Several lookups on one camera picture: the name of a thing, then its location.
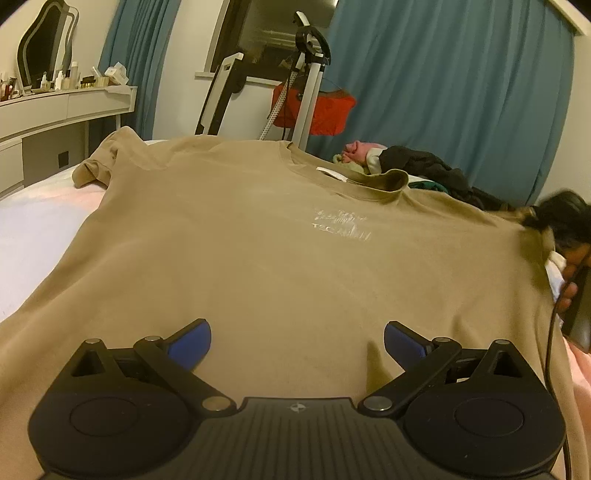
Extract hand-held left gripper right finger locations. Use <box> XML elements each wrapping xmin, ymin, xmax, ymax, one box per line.
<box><xmin>362</xmin><ymin>321</ymin><xmax>526</xmax><ymax>413</ymax></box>

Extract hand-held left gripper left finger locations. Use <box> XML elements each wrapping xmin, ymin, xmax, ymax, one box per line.
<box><xmin>68</xmin><ymin>318</ymin><xmax>237</xmax><ymax>412</ymax></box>

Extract tan t-shirt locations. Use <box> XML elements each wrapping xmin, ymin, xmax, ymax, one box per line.
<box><xmin>0</xmin><ymin>126</ymin><xmax>583</xmax><ymax>480</ymax></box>

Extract black clothes pile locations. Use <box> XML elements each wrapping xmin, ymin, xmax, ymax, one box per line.
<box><xmin>378</xmin><ymin>145</ymin><xmax>515</xmax><ymax>212</ymax></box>

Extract pink clothes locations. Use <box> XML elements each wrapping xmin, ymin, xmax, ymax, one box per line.
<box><xmin>341</xmin><ymin>141</ymin><xmax>389</xmax><ymax>166</ymax></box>

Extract pink blanket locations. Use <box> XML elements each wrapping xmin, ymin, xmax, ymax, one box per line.
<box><xmin>560</xmin><ymin>330</ymin><xmax>591</xmax><ymax>480</ymax></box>

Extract dark phone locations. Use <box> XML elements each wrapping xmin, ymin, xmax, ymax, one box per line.
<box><xmin>560</xmin><ymin>265</ymin><xmax>591</xmax><ymax>339</ymax></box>

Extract white bed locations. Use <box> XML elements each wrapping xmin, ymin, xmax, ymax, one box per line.
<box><xmin>0</xmin><ymin>138</ymin><xmax>160</xmax><ymax>324</ymax></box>

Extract red garment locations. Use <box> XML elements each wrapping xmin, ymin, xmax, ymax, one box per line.
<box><xmin>271</xmin><ymin>83</ymin><xmax>358</xmax><ymax>137</ymax></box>

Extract white black folded board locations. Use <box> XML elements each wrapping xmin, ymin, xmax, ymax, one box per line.
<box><xmin>195</xmin><ymin>52</ymin><xmax>246</xmax><ymax>137</ymax></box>

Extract teal curtain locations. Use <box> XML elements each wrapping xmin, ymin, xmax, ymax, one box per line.
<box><xmin>99</xmin><ymin>0</ymin><xmax>182</xmax><ymax>142</ymax></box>
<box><xmin>295</xmin><ymin>0</ymin><xmax>576</xmax><ymax>209</ymax></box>

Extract white vanity desk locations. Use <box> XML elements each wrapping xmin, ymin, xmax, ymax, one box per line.
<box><xmin>0</xmin><ymin>85</ymin><xmax>138</xmax><ymax>199</ymax></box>

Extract tissue box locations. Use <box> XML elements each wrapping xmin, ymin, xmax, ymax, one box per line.
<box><xmin>103</xmin><ymin>62</ymin><xmax>130</xmax><ymax>86</ymax></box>

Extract standing garment steamer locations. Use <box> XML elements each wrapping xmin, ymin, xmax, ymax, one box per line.
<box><xmin>256</xmin><ymin>12</ymin><xmax>333</xmax><ymax>149</ymax></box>

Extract row of cosmetic bottles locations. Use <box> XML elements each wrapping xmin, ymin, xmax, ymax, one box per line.
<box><xmin>0</xmin><ymin>60</ymin><xmax>110</xmax><ymax>100</ymax></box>

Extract dark window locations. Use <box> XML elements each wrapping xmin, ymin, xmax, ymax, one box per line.
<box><xmin>210</xmin><ymin>0</ymin><xmax>341</xmax><ymax>75</ymax></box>

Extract wavy black-framed mirror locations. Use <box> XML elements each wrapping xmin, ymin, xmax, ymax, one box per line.
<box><xmin>17</xmin><ymin>0</ymin><xmax>79</xmax><ymax>91</ymax></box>

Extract black cable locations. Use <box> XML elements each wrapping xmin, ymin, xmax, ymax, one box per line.
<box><xmin>544</xmin><ymin>265</ymin><xmax>583</xmax><ymax>480</ymax></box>

